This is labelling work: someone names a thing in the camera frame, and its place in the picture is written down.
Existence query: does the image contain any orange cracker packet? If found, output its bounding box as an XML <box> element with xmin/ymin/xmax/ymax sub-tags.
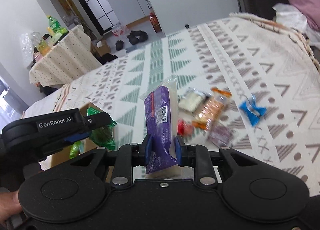
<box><xmin>191</xmin><ymin>87</ymin><xmax>232</xmax><ymax>131</ymax></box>

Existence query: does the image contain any single black shoe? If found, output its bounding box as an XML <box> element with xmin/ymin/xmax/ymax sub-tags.
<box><xmin>116</xmin><ymin>40</ymin><xmax>124</xmax><ymax>51</ymax></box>

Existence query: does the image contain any purple white snack packet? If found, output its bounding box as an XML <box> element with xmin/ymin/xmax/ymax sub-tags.
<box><xmin>140</xmin><ymin>75</ymin><xmax>178</xmax><ymax>175</ymax></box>

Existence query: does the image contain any dotted tablecloth table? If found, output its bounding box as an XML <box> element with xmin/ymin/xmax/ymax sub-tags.
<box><xmin>29</xmin><ymin>25</ymin><xmax>101</xmax><ymax>87</ymax></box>

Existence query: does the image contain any green soda bottle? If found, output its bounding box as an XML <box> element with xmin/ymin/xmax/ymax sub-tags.
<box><xmin>47</xmin><ymin>15</ymin><xmax>67</xmax><ymax>34</ymax></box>

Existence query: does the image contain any yellow drink bottle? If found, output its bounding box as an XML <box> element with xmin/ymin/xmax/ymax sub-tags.
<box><xmin>30</xmin><ymin>32</ymin><xmax>50</xmax><ymax>56</ymax></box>

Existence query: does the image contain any red white plastic bag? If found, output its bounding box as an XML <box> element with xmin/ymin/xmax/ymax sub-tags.
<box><xmin>112</xmin><ymin>22</ymin><xmax>129</xmax><ymax>37</ymax></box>

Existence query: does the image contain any white cabinet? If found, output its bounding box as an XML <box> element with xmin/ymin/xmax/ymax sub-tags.
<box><xmin>106</xmin><ymin>0</ymin><xmax>150</xmax><ymax>25</ymax></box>

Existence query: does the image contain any blue snack packet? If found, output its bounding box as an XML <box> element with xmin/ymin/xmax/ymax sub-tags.
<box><xmin>239</xmin><ymin>95</ymin><xmax>267</xmax><ymax>127</ymax></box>

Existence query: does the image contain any brown cardboard box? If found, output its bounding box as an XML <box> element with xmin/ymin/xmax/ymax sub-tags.
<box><xmin>47</xmin><ymin>102</ymin><xmax>115</xmax><ymax>171</ymax></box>

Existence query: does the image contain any white rice cracker packet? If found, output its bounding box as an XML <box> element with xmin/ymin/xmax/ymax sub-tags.
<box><xmin>178</xmin><ymin>88</ymin><xmax>207</xmax><ymax>113</ymax></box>

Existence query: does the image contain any red snack packet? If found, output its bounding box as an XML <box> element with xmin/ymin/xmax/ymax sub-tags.
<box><xmin>177</xmin><ymin>119</ymin><xmax>194</xmax><ymax>136</ymax></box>

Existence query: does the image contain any green snack packet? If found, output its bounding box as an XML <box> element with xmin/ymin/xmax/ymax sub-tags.
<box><xmin>89</xmin><ymin>118</ymin><xmax>117</xmax><ymax>151</ymax></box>

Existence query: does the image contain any dark purple snack packet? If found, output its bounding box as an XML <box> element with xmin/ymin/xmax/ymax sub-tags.
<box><xmin>208</xmin><ymin>123</ymin><xmax>233</xmax><ymax>148</ymax></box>

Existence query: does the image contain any small cardboard box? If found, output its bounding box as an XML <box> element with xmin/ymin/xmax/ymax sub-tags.
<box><xmin>91</xmin><ymin>39</ymin><xmax>111</xmax><ymax>57</ymax></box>

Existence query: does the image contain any black shoes pile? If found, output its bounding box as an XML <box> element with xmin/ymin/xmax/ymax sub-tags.
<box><xmin>127</xmin><ymin>30</ymin><xmax>148</xmax><ymax>46</ymax></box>

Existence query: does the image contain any person left hand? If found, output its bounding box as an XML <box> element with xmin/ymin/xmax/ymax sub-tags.
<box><xmin>0</xmin><ymin>191</ymin><xmax>22</xmax><ymax>227</ymax></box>

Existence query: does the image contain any patterned bed blanket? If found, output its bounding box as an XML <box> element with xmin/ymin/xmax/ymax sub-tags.
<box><xmin>24</xmin><ymin>14</ymin><xmax>319</xmax><ymax>195</ymax></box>

